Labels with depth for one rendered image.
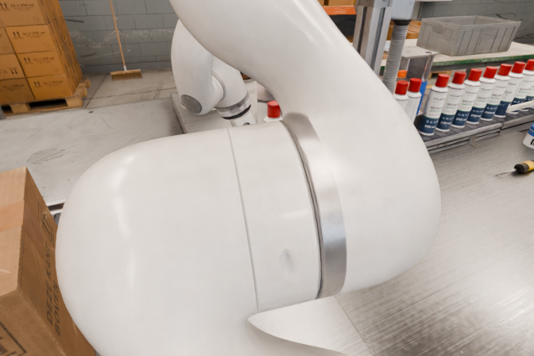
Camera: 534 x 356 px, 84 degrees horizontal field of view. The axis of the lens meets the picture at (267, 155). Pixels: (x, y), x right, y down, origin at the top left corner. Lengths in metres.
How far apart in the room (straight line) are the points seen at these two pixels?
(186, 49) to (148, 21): 4.62
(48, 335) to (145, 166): 0.29
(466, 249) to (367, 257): 0.67
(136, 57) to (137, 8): 0.71
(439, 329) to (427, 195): 0.51
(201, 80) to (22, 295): 0.38
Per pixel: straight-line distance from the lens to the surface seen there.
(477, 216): 0.95
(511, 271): 0.84
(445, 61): 2.60
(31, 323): 0.41
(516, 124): 1.50
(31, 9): 3.92
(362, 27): 0.65
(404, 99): 0.98
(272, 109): 0.74
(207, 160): 0.16
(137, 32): 5.22
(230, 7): 0.20
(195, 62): 0.55
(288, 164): 0.16
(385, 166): 0.17
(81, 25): 5.35
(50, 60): 4.00
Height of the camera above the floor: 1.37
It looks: 32 degrees down
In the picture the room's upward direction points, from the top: straight up
